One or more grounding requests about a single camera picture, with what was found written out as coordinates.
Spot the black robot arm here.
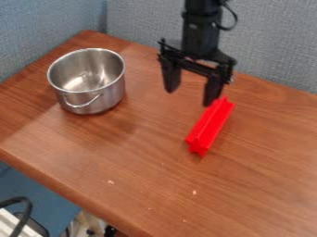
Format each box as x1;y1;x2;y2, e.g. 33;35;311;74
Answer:
158;0;238;106

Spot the red star-shaped block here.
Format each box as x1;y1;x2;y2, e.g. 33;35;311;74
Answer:
184;96;235;156

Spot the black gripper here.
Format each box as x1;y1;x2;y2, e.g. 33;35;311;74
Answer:
158;18;236;106

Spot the metal pot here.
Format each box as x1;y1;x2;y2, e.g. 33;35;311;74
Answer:
47;48;125;115

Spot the white striped object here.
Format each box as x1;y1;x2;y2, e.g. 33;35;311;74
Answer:
0;208;49;237

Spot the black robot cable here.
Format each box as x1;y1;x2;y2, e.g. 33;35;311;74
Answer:
214;1;239;31

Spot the black cable loop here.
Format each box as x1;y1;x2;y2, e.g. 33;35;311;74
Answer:
0;195;33;237

